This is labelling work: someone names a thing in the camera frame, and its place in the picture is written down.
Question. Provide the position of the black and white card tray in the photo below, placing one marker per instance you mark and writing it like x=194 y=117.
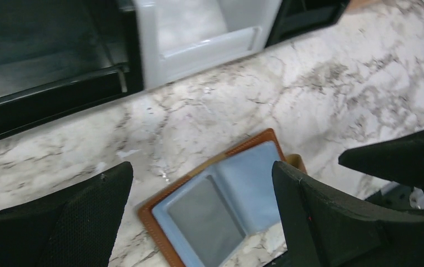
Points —
x=61 y=57

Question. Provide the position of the brown leather card holder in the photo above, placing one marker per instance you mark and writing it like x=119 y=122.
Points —
x=243 y=175

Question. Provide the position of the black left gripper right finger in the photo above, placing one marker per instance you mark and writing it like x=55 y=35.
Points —
x=324 y=226

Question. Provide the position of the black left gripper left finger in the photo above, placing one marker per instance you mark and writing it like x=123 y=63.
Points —
x=75 y=226

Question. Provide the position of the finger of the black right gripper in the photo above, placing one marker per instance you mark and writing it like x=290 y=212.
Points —
x=400 y=160

